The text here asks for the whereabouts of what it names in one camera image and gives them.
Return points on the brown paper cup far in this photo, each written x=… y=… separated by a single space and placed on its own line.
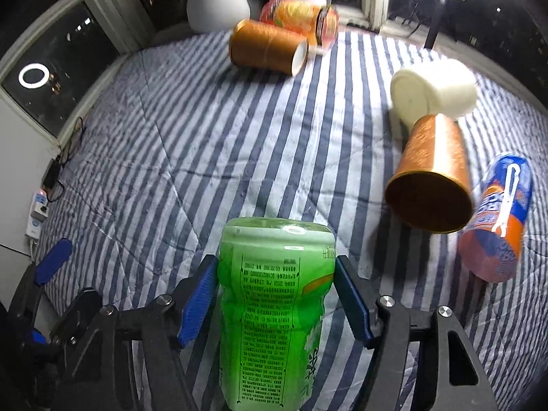
x=258 y=45

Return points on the brown paper cup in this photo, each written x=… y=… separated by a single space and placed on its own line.
x=258 y=45
x=431 y=188

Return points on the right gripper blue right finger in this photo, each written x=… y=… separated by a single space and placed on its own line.
x=449 y=375

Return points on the black ring light tripod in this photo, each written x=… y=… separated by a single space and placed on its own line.
x=435 y=26

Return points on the white plastic cup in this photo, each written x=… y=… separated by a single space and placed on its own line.
x=444 y=86

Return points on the white power strip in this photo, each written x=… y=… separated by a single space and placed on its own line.
x=38 y=213

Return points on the black power adapter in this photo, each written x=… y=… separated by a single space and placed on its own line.
x=51 y=175

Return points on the brown paper cup near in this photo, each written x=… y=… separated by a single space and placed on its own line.
x=431 y=188

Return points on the white window frame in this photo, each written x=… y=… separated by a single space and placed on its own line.
x=55 y=53

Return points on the striped blue white bedsheet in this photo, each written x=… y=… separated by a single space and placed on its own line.
x=182 y=141

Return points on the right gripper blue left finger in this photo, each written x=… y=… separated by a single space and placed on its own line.
x=100 y=373

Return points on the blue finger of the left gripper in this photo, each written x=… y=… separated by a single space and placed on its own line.
x=53 y=261

